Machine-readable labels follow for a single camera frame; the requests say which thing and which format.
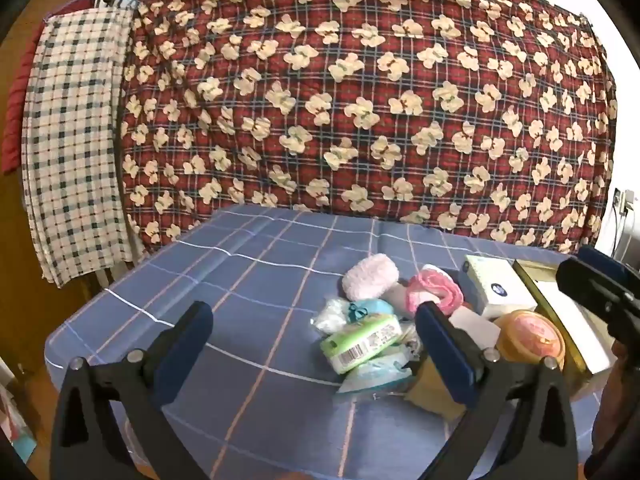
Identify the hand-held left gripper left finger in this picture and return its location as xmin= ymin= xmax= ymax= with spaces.
xmin=50 ymin=301 xmax=214 ymax=480

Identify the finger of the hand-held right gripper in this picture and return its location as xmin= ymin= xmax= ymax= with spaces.
xmin=577 ymin=245 xmax=640 ymax=291
xmin=556 ymin=258 xmax=640 ymax=323

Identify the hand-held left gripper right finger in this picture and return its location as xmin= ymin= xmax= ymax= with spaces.
xmin=415 ymin=301 xmax=593 ymax=480

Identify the clear printed plastic packet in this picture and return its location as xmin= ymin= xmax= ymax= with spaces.
xmin=399 ymin=322 xmax=427 ymax=361

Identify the white sponge block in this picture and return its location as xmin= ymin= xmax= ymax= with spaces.
xmin=448 ymin=306 xmax=502 ymax=351

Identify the gold tin box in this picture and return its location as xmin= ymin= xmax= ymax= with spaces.
xmin=512 ymin=259 xmax=618 ymax=396

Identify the white cloth with pink trim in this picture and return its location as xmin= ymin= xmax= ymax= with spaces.
xmin=404 ymin=264 xmax=466 ymax=313

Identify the blue white tissue packet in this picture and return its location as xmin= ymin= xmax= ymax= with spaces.
xmin=336 ymin=352 xmax=416 ymax=395

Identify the green wipes packet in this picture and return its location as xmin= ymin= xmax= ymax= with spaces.
xmin=320 ymin=314 xmax=403 ymax=375

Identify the teal cloth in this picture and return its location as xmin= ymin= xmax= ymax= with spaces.
xmin=347 ymin=299 xmax=396 ymax=321

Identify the pink fluffy towel roll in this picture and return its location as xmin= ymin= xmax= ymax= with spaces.
xmin=342 ymin=254 xmax=399 ymax=301

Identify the clear plastic bag of cotton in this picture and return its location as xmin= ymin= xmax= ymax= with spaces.
xmin=311 ymin=297 xmax=353 ymax=336

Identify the person's right forearm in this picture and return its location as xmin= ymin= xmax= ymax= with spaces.
xmin=584 ymin=345 xmax=638 ymax=467

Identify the patterned tissue box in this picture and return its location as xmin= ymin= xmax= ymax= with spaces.
xmin=462 ymin=254 xmax=538 ymax=318

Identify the blue plaid bedsheet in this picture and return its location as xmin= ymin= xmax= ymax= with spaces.
xmin=44 ymin=204 xmax=608 ymax=480

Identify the wooden door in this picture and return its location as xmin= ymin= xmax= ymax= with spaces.
xmin=0 ymin=0 xmax=126 ymax=386

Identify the white green checkered cloth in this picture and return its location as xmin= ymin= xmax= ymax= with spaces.
xmin=20 ymin=7 xmax=138 ymax=288

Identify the red knitted cloth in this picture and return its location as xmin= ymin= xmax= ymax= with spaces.
xmin=0 ymin=7 xmax=51 ymax=176

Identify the red plaid teddy print blanket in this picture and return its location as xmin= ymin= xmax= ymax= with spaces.
xmin=116 ymin=0 xmax=621 ymax=256

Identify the dark cable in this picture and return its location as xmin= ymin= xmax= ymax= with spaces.
xmin=610 ymin=212 xmax=632 ymax=261

